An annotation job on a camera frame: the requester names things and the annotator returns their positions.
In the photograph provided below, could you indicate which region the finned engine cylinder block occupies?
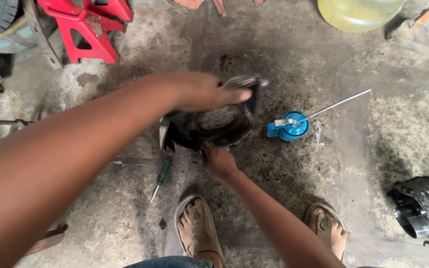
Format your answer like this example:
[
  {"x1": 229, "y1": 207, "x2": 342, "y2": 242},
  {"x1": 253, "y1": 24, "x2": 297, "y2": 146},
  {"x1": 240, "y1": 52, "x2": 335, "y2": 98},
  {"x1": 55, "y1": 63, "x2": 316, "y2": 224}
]
[{"x1": 387, "y1": 176, "x2": 429, "y2": 249}]

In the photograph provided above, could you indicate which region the green handled screwdriver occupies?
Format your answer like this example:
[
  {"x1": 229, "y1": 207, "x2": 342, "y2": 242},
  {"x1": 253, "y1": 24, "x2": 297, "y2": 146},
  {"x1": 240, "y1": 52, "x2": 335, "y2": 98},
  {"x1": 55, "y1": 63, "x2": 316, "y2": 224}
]
[{"x1": 150, "y1": 158, "x2": 173, "y2": 204}]

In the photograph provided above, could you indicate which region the blue jeans leg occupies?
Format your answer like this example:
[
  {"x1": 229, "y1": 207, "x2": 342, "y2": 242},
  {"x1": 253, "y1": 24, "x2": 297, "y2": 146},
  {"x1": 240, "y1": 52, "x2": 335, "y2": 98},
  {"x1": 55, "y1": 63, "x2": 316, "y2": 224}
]
[{"x1": 122, "y1": 256, "x2": 216, "y2": 268}]

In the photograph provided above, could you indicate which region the person's left hand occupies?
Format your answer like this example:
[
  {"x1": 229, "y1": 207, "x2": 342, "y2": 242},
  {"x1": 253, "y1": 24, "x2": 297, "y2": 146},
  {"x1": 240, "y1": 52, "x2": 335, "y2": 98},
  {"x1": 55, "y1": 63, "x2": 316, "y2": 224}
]
[{"x1": 168, "y1": 72, "x2": 253, "y2": 112}]

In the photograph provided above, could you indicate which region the person's foot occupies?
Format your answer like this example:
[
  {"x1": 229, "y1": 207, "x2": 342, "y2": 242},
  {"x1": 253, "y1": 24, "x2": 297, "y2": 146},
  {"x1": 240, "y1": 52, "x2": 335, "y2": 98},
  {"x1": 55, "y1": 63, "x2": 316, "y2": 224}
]
[
  {"x1": 178, "y1": 199, "x2": 223, "y2": 268},
  {"x1": 308, "y1": 207, "x2": 348, "y2": 261}
]

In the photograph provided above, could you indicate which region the person's left foot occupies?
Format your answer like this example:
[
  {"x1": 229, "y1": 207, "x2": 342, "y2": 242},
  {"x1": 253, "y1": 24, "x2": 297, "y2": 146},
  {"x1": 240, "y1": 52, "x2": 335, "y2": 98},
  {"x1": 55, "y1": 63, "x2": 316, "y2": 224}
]
[{"x1": 178, "y1": 199, "x2": 223, "y2": 268}]

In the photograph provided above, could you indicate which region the yellow translucent plastic jug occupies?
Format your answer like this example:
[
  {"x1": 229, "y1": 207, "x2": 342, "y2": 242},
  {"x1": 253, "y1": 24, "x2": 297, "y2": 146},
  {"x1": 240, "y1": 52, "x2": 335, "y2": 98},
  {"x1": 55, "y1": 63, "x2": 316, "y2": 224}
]
[{"x1": 317, "y1": 0, "x2": 409, "y2": 33}]

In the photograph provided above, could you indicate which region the person's right foot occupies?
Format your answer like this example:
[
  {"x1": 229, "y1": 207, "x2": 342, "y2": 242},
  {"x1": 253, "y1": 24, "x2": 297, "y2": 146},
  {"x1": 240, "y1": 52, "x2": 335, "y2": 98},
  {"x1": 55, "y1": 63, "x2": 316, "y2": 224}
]
[{"x1": 308, "y1": 207, "x2": 348, "y2": 261}]

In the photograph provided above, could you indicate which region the rusty flat metal piece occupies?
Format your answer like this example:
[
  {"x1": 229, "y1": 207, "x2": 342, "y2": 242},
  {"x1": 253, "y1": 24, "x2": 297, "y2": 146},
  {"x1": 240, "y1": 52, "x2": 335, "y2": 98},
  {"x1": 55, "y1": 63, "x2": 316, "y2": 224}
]
[{"x1": 24, "y1": 223, "x2": 69, "y2": 258}]

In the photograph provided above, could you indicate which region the rusty metal bracket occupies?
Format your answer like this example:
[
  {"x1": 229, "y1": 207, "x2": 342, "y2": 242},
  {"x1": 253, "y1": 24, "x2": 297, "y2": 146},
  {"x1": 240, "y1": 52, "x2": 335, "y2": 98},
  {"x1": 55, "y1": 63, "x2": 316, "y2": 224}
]
[{"x1": 22, "y1": 0, "x2": 65, "y2": 70}]

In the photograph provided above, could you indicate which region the red metal scrap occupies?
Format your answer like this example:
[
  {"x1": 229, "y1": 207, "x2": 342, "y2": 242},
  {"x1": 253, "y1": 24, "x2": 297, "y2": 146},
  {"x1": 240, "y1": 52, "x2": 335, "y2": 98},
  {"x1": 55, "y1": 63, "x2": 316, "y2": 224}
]
[{"x1": 167, "y1": 0, "x2": 206, "y2": 10}]

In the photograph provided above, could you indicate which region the black round engine cover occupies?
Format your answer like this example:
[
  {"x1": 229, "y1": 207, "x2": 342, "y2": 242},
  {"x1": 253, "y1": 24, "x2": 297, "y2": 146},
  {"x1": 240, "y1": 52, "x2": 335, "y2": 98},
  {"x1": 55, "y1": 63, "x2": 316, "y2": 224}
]
[{"x1": 158, "y1": 74, "x2": 270, "y2": 153}]

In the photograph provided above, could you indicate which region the red jack stand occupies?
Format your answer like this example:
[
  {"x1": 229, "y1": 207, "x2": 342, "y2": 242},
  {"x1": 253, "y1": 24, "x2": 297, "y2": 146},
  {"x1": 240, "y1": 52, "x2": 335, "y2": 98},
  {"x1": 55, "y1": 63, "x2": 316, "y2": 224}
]
[
  {"x1": 37, "y1": 0, "x2": 127, "y2": 66},
  {"x1": 82, "y1": 0, "x2": 134, "y2": 23}
]

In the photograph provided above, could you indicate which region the red metal strip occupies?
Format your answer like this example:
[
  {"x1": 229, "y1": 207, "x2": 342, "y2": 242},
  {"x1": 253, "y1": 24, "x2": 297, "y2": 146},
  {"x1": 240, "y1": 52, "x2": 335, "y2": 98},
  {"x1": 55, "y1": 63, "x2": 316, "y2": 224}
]
[{"x1": 212, "y1": 0, "x2": 228, "y2": 18}]

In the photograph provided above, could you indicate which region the blue oil can long spout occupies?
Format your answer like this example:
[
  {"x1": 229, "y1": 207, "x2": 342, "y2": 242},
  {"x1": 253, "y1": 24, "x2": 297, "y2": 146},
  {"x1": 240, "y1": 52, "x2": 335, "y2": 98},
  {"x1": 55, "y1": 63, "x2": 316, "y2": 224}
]
[{"x1": 266, "y1": 88, "x2": 372, "y2": 142}]

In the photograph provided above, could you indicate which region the person's right hand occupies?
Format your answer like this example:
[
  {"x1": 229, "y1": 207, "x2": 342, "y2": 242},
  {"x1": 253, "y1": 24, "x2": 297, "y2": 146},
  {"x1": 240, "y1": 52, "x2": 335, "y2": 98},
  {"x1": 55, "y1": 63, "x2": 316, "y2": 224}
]
[{"x1": 198, "y1": 141, "x2": 240, "y2": 183}]

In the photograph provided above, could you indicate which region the brown sandal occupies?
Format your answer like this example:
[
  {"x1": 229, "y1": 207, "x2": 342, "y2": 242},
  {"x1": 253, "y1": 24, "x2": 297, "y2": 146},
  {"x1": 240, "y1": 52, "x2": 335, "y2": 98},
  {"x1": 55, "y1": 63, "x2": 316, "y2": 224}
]
[
  {"x1": 303, "y1": 202, "x2": 348, "y2": 263},
  {"x1": 173, "y1": 193, "x2": 228, "y2": 268}
]

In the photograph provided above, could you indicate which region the small clear plastic piece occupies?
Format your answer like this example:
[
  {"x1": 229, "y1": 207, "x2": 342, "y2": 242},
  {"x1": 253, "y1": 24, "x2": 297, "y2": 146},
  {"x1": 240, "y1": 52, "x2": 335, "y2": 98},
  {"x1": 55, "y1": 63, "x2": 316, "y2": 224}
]
[{"x1": 313, "y1": 121, "x2": 326, "y2": 147}]

